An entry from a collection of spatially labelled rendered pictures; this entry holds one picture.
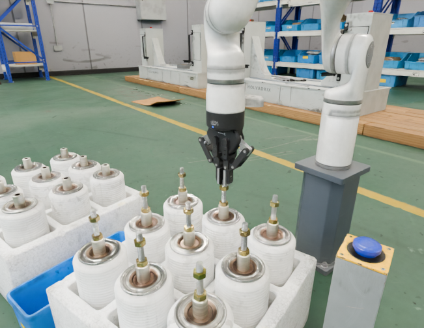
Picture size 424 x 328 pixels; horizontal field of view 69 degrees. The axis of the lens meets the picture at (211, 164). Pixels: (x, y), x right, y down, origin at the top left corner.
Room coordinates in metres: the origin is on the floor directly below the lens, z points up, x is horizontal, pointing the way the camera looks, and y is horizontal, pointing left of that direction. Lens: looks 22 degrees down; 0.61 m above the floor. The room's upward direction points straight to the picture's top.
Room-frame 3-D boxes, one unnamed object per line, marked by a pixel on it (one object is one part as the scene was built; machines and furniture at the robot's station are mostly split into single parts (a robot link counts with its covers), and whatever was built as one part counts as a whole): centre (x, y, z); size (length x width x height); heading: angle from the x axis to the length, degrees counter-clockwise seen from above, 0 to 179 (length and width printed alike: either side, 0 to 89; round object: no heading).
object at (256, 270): (0.43, -0.05, 0.25); 0.08 x 0.08 x 0.01
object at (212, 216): (0.59, -0.03, 0.25); 0.08 x 0.08 x 0.01
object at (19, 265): (0.80, 0.47, 0.09); 0.39 x 0.39 x 0.18; 52
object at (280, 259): (0.52, -0.12, 0.16); 0.10 x 0.10 x 0.18
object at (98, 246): (0.47, 0.21, 0.26); 0.02 x 0.02 x 0.03
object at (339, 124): (0.78, -0.33, 0.39); 0.09 x 0.09 x 0.17; 38
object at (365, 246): (0.39, -0.24, 0.32); 0.04 x 0.04 x 0.02
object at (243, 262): (0.43, -0.05, 0.26); 0.02 x 0.02 x 0.03
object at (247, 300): (0.43, -0.05, 0.16); 0.10 x 0.10 x 0.18
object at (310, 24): (5.89, -1.86, 0.90); 0.50 x 0.38 x 0.21; 129
